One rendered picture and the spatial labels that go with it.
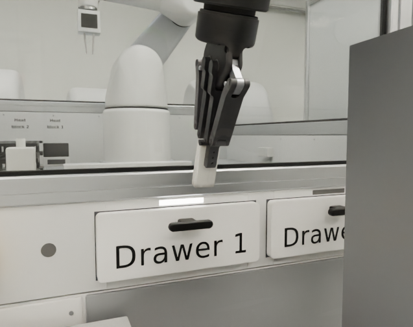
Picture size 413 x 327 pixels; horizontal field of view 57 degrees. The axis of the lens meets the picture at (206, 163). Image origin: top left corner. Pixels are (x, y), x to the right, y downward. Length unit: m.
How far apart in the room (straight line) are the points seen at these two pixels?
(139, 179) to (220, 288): 0.26
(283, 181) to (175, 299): 0.29
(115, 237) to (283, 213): 0.31
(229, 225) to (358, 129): 0.35
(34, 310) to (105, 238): 0.15
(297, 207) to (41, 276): 0.46
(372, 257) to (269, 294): 0.41
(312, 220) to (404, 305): 0.42
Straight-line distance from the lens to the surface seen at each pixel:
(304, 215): 0.76
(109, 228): 0.62
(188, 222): 0.61
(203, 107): 0.51
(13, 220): 0.63
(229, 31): 0.46
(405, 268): 0.37
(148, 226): 0.63
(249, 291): 0.76
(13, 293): 0.66
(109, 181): 0.62
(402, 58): 0.37
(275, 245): 0.74
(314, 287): 0.84
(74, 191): 0.62
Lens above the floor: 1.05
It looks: 4 degrees down
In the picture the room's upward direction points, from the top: straight up
